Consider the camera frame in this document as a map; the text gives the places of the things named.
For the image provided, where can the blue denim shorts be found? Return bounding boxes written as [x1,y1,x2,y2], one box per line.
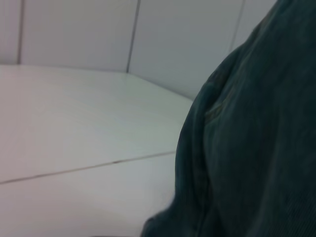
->
[140,0,316,237]

